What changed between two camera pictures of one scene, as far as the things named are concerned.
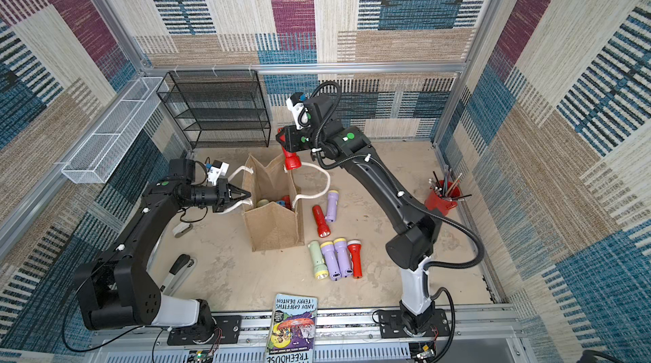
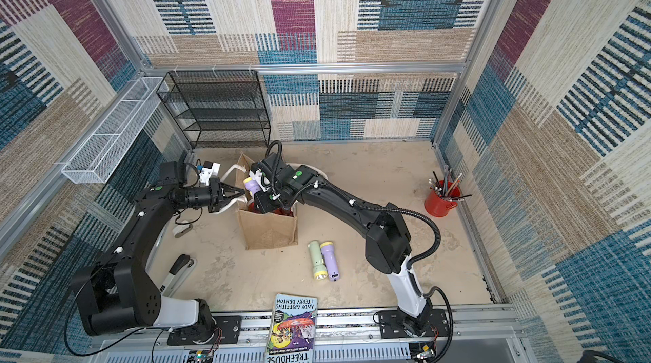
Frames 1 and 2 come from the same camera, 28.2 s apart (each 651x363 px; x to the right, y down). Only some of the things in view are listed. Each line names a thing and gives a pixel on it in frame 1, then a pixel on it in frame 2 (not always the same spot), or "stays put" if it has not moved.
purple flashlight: x=340 y=245 → x=252 y=186
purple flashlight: x=329 y=252 stays put
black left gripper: x=225 y=191 stays put
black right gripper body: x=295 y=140 → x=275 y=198
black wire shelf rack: x=218 y=108 stays put
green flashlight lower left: x=320 y=269 stays put
